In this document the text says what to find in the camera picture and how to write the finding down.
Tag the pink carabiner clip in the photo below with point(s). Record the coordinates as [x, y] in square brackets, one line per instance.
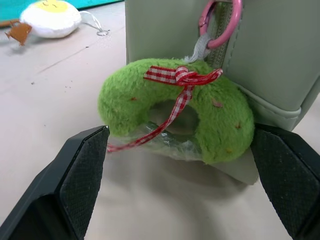
[233, 27]

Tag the pale green zip pouch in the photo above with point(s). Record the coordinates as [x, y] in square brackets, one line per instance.
[272, 50]

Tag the teal mat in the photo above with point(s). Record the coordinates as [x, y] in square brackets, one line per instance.
[15, 7]

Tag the brown star-shaped plush piece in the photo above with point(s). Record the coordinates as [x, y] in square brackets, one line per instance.
[20, 33]

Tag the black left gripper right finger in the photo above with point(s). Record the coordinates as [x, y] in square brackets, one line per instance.
[287, 180]

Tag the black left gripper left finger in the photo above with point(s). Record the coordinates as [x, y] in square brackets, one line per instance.
[75, 180]

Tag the white fried egg plush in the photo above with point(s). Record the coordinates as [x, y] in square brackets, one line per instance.
[53, 21]

